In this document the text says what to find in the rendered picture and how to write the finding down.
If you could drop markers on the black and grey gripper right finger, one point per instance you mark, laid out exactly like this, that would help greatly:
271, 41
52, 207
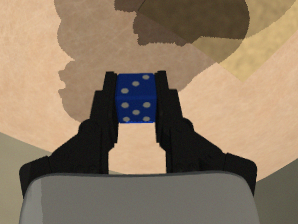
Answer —
186, 150

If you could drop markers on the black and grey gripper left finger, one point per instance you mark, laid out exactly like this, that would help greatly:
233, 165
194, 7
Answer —
87, 151

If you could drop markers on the tan textured mat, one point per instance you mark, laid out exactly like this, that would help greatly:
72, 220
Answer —
240, 35

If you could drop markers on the blue die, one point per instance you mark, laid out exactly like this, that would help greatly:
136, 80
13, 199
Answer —
135, 98

